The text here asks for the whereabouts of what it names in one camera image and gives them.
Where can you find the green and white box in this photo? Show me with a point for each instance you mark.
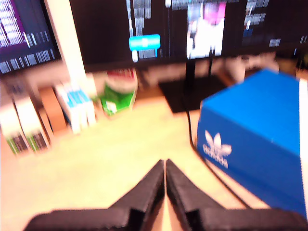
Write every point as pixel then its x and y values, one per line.
pixel 12 134
pixel 31 127

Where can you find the green and red snack bag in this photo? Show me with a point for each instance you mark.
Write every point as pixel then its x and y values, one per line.
pixel 118 101

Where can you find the blue shoebox with hinged lid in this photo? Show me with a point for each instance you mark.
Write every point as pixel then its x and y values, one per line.
pixel 252 125

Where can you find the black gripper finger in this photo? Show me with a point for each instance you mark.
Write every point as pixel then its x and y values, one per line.
pixel 149 192
pixel 180 192

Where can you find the white and blue box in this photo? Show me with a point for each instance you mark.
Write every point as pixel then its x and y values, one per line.
pixel 72 115
pixel 83 113

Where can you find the black monitor stand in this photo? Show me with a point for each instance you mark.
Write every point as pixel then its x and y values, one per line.
pixel 190 96

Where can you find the brown cardboard box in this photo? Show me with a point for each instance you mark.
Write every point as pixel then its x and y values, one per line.
pixel 54 110

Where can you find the black Huawei computer monitor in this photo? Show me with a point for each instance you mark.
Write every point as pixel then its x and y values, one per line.
pixel 103 29

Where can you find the computer monitor with purple terminal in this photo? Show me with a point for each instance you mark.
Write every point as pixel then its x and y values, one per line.
pixel 24 31

